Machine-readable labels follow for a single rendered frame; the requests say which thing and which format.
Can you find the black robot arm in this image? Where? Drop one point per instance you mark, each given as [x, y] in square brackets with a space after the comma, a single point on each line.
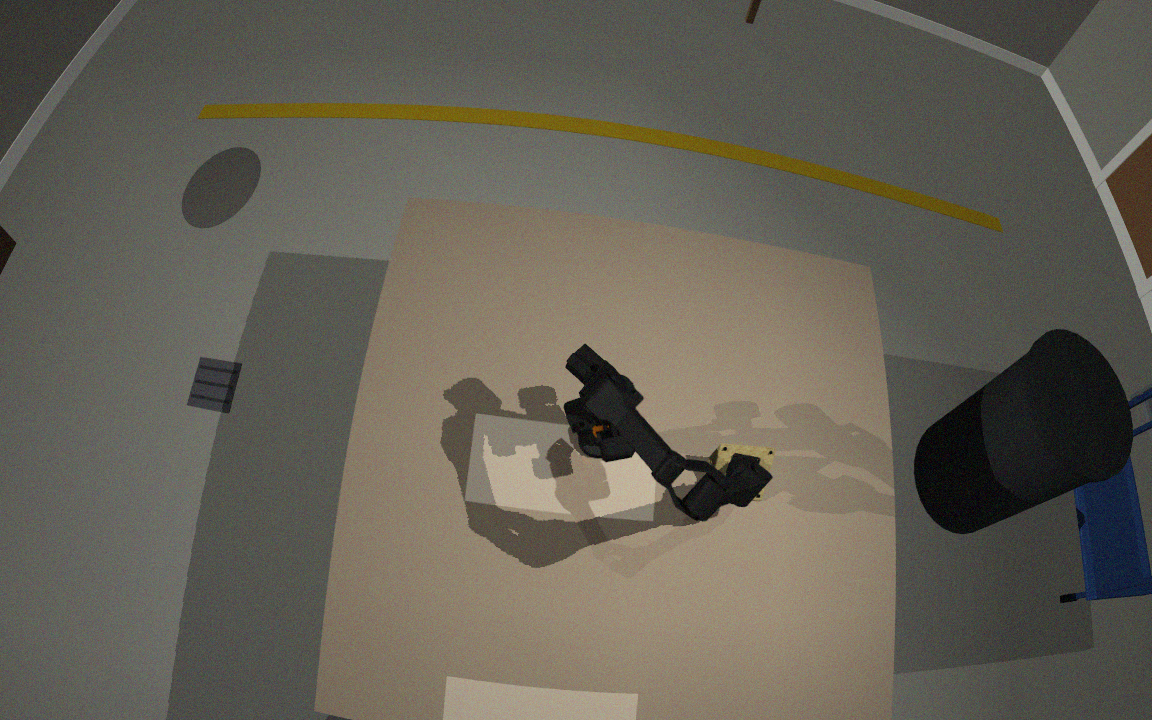
[611, 397]

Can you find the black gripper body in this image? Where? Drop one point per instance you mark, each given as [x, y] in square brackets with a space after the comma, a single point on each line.
[614, 446]

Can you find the black round pedestal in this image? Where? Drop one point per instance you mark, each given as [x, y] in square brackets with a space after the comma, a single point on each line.
[589, 445]

